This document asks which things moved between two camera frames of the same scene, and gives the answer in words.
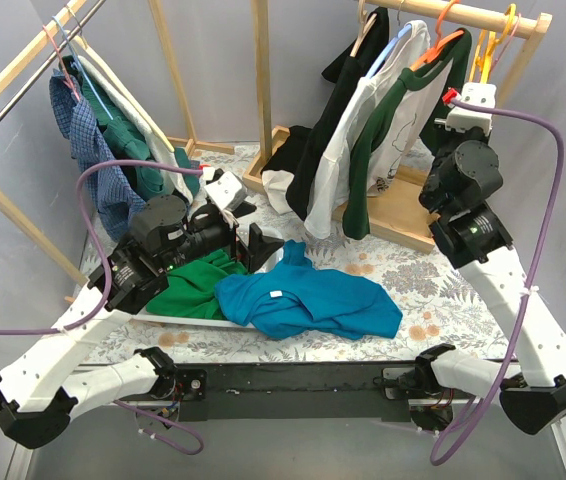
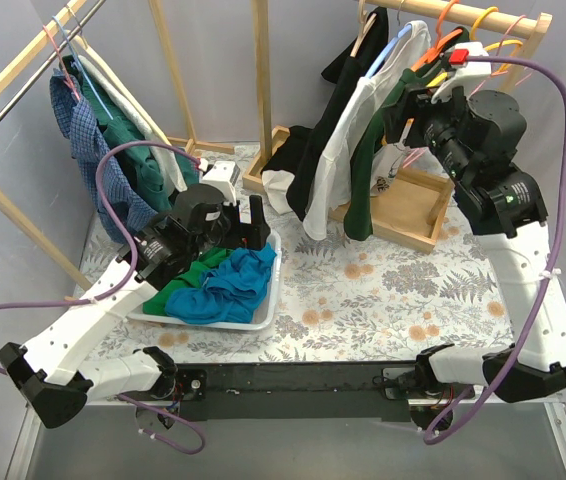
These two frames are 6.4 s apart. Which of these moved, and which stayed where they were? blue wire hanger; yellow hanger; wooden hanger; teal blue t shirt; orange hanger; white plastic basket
Moved: yellow hanger; teal blue t shirt
Stayed: blue wire hanger; white plastic basket; wooden hanger; orange hanger
